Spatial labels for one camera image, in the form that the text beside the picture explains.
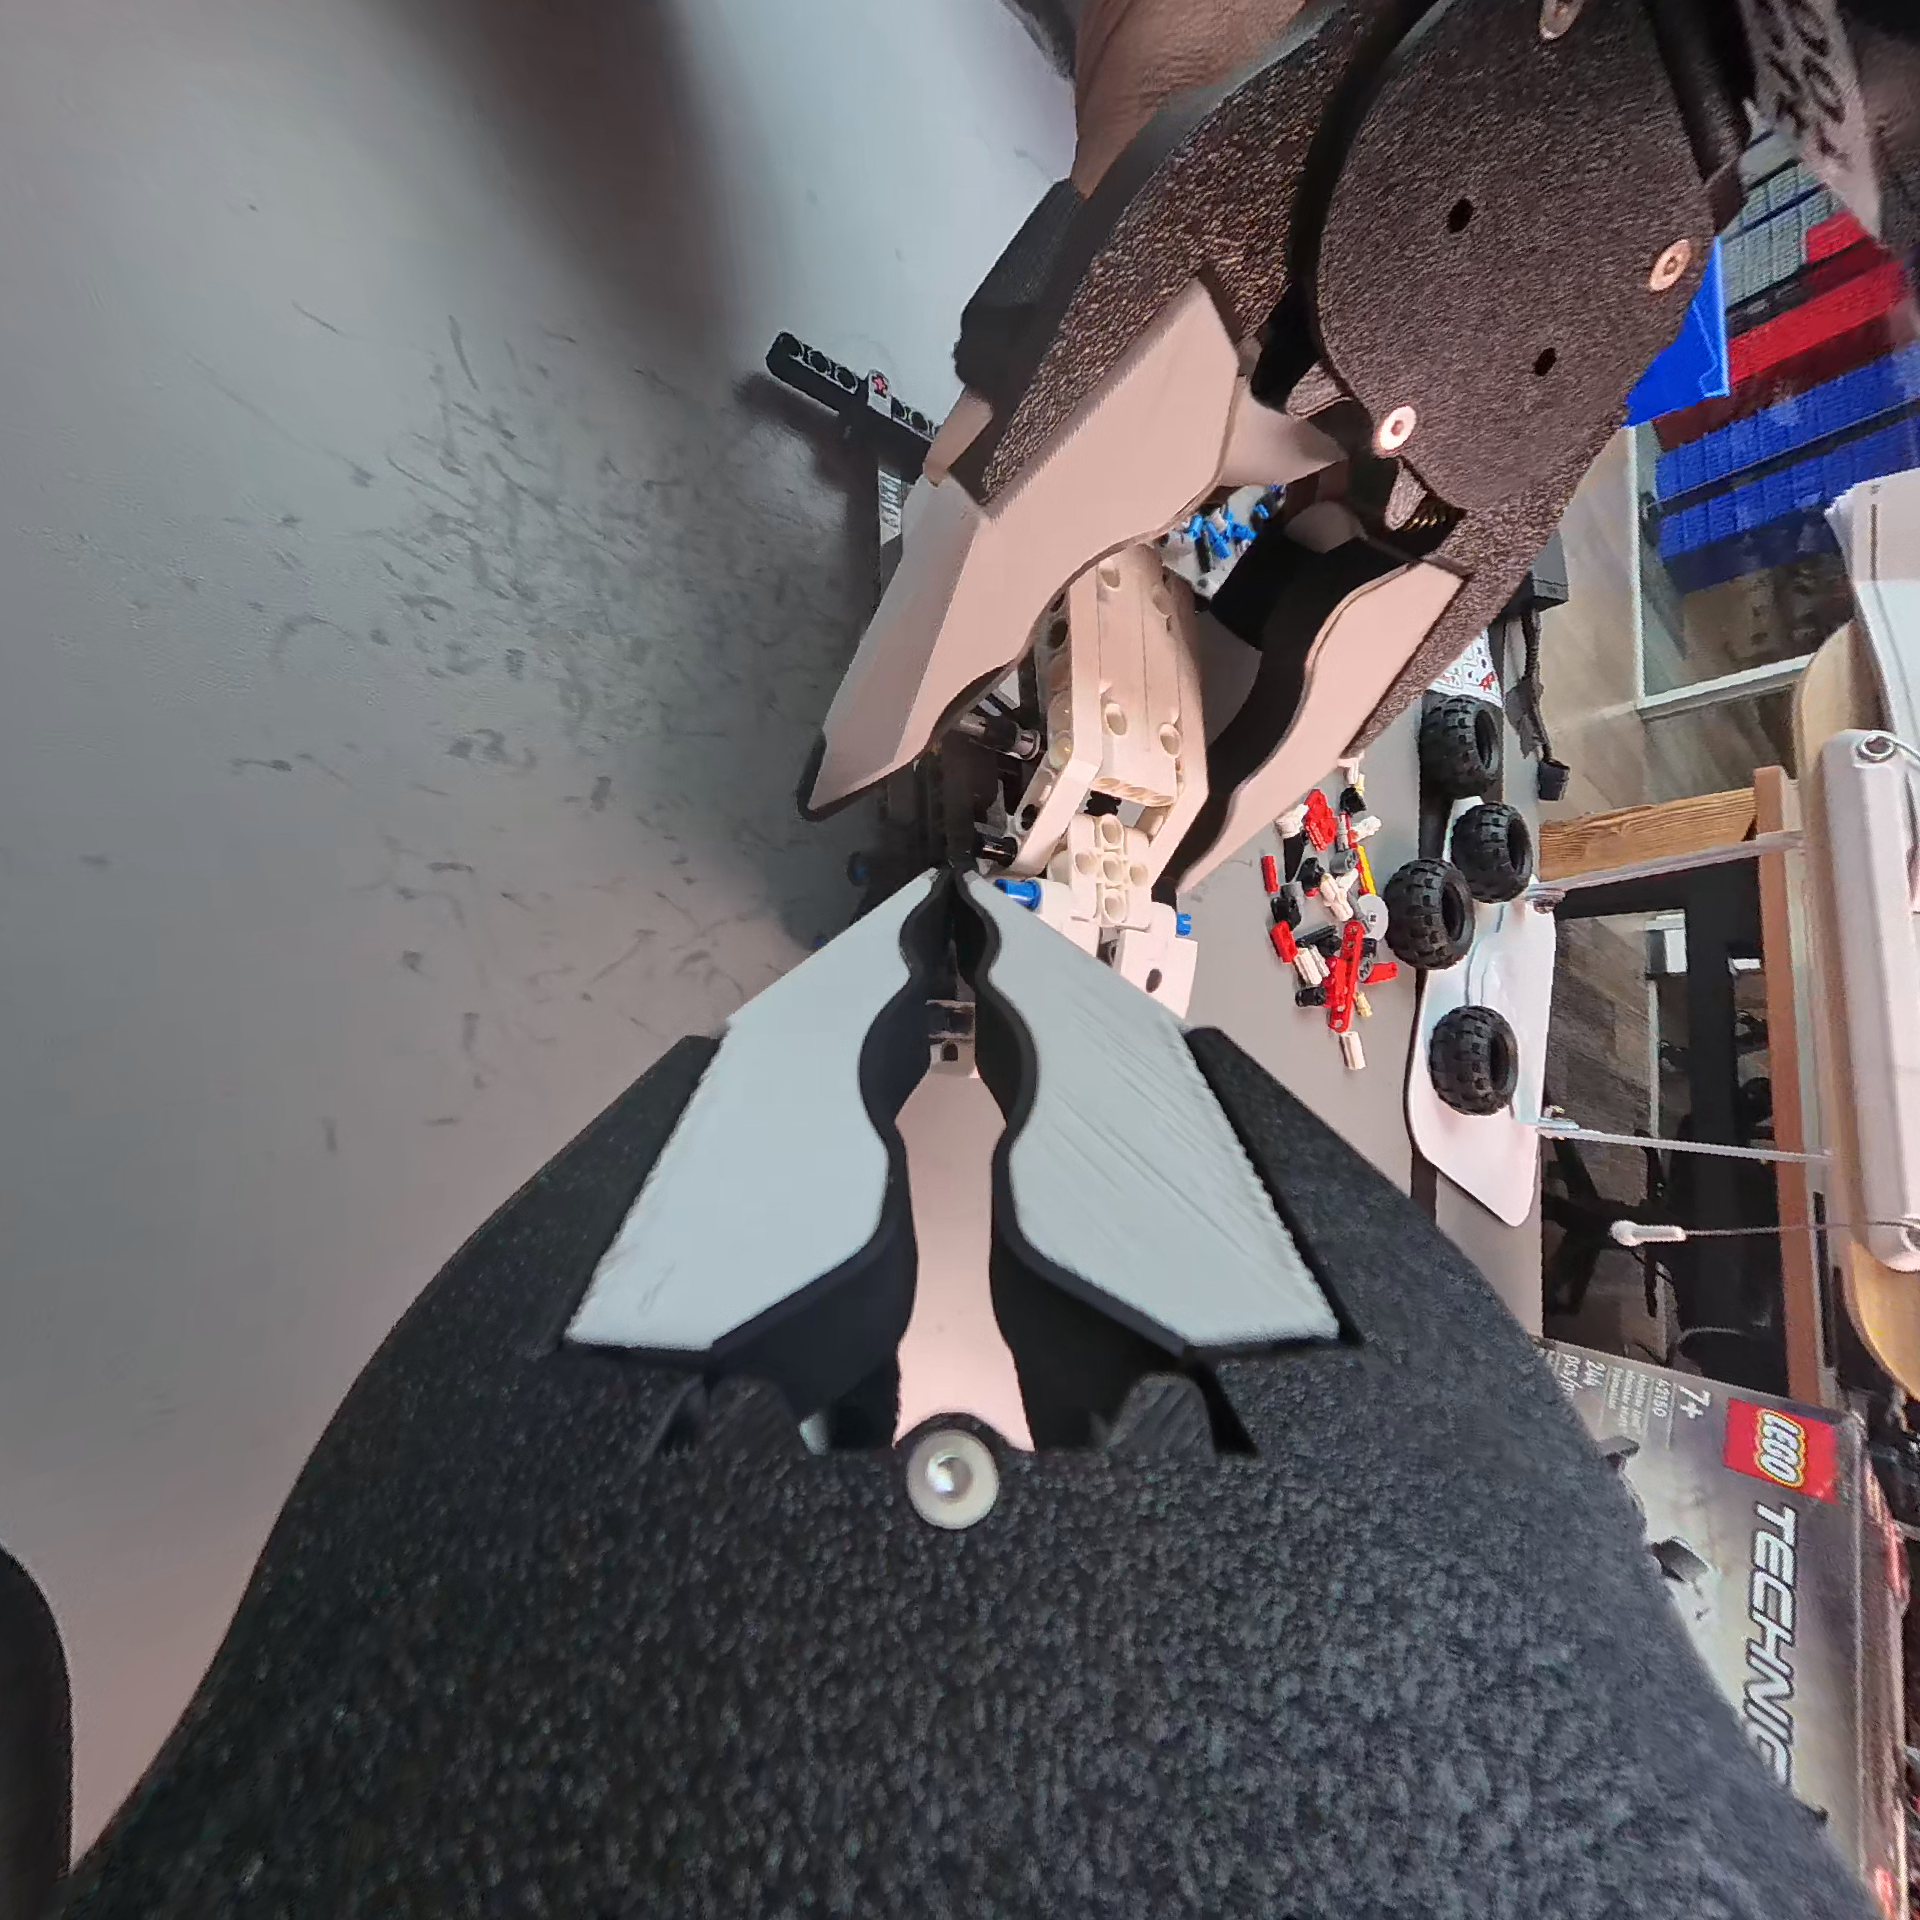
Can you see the rounded wooden panel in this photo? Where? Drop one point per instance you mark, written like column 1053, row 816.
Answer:
column 1836, row 691

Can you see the black padded cushion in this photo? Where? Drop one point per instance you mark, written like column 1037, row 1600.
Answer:
column 31, row 1725

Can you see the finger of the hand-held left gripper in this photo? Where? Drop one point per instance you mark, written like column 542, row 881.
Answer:
column 1379, row 644
column 1020, row 525

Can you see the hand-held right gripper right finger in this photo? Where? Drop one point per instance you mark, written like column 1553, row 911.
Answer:
column 1154, row 1185

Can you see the white lamp base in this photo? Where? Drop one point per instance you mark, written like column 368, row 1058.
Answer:
column 1500, row 1171

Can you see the building instruction booklet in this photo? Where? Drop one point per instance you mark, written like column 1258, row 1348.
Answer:
column 1882, row 568

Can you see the grey desk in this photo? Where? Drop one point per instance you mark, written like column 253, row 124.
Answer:
column 378, row 598

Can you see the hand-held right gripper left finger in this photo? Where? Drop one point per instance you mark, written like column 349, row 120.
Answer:
column 748, row 1185

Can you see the black rubber tyre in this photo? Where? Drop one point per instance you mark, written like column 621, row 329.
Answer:
column 1403, row 914
column 1466, row 858
column 1449, row 1062
column 1438, row 741

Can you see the frosted glass partition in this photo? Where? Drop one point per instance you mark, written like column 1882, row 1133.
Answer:
column 1708, row 630

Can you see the person's left hand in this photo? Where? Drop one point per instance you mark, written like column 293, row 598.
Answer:
column 1154, row 59

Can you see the white toy truck model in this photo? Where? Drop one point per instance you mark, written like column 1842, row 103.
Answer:
column 1139, row 673

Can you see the black toy set box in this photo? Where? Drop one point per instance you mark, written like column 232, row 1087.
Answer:
column 1770, row 1575

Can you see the white sticker sheet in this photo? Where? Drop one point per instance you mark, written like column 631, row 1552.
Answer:
column 1464, row 666

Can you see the white lamp pull switch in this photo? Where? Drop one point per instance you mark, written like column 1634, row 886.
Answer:
column 1643, row 1231

